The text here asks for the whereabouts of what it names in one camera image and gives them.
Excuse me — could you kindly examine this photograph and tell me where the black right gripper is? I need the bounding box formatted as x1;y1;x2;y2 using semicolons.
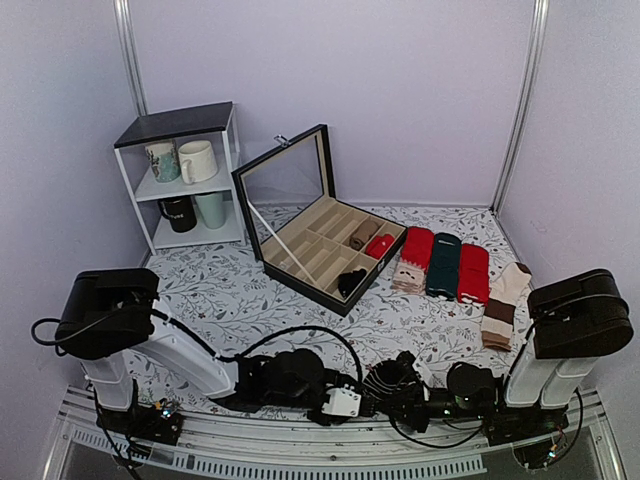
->
379;384;488;435

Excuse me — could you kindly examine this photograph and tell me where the black white striped sock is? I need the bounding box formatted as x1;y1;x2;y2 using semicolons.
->
359;360;424;419

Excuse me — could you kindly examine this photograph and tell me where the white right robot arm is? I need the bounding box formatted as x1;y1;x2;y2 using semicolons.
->
384;269;634;445

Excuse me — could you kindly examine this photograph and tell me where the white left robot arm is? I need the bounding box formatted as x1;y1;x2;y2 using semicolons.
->
54;268;362;434

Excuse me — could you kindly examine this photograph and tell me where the floral white table mat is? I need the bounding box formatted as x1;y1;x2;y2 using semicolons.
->
109;205;564;421

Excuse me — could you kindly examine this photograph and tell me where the dark green sock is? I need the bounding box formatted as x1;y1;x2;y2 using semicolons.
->
425;232;462;300

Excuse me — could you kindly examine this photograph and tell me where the red beige patterned sock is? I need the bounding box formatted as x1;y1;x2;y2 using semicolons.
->
391;227;435;295

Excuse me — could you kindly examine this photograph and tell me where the rolled black sock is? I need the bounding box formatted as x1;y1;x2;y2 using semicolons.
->
338;268;367;299

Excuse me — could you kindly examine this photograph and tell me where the red white sock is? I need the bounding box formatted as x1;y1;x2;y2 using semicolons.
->
457;243;490;306

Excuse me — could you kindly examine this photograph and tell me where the cream brown striped sock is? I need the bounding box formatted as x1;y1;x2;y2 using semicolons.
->
481;262;531;351

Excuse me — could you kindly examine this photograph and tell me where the rolled red sock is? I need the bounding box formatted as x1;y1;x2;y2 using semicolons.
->
365;233;395;260

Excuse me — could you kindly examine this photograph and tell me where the black compartment storage box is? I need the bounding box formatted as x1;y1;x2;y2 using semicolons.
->
232;124;407;316

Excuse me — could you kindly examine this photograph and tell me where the rolled tan sock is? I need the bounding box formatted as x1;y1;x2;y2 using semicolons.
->
348;220;381;250

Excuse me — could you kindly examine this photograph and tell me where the mint green tumbler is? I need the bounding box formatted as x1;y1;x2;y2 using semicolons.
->
195;192;226;230

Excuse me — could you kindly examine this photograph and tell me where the black mug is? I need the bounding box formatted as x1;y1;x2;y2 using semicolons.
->
157;196;197;233

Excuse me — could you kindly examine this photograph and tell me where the white shelf black top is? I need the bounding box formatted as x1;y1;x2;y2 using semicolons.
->
114;101;246;255

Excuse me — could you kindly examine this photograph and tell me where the white ceramic mug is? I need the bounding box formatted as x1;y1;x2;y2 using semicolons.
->
178;140;218;185

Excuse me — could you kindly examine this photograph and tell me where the patterned teal white mug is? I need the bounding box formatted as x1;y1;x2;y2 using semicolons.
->
145;140;181;183

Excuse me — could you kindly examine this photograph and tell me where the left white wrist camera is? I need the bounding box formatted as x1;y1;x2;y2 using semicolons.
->
321;387;362;417

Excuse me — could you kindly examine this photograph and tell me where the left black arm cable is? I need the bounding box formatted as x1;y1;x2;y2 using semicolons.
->
30;304;364;384

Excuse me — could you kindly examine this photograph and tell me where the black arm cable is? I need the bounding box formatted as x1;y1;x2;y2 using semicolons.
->
389;294;631;449
30;304;364;384

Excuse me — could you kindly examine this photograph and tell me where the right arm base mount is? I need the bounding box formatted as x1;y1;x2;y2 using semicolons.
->
481;389;584;471

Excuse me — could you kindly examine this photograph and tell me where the aluminium front rail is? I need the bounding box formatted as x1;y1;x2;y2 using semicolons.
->
42;394;626;480

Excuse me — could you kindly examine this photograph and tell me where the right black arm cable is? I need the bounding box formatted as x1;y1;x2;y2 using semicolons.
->
389;294;631;449

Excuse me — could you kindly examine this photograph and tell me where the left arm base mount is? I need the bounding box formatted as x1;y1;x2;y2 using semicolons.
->
96;380;184;446

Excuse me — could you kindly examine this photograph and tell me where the right aluminium corner post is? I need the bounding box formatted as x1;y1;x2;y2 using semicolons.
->
491;0;550;217

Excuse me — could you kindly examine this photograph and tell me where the aluminium corner post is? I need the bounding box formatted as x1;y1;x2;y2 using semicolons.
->
113;0;148;116
491;0;550;217

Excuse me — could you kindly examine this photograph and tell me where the left aluminium corner post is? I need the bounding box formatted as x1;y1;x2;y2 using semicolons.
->
113;0;148;116

